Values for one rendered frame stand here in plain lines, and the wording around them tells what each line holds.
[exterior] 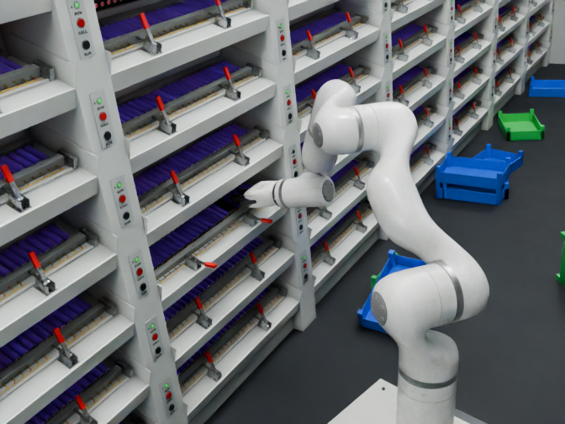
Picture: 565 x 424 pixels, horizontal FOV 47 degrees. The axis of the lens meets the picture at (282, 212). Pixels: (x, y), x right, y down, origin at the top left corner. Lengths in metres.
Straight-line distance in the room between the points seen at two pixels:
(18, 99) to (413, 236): 0.80
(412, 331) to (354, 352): 1.01
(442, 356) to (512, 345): 0.99
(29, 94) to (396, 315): 0.82
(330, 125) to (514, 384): 1.12
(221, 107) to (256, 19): 0.26
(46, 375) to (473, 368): 1.30
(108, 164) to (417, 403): 0.82
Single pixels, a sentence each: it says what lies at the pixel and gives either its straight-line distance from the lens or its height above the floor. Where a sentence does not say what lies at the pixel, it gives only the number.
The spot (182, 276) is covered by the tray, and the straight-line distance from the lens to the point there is 1.75.
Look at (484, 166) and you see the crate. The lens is 3.31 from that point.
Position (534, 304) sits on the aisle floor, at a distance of 2.50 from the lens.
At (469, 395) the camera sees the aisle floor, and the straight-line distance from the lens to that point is 2.10.
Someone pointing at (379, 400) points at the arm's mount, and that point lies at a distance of 1.61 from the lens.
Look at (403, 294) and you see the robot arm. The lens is 1.22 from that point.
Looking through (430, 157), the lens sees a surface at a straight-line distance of 3.23.
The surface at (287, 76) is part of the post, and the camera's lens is 1.98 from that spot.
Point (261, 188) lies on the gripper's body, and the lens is 1.89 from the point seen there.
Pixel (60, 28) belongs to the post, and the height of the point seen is 1.22.
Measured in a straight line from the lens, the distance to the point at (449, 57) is 3.25.
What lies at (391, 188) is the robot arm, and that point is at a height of 0.86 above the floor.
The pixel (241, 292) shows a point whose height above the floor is 0.33.
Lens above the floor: 1.43
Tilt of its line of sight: 27 degrees down
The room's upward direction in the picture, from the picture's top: 6 degrees counter-clockwise
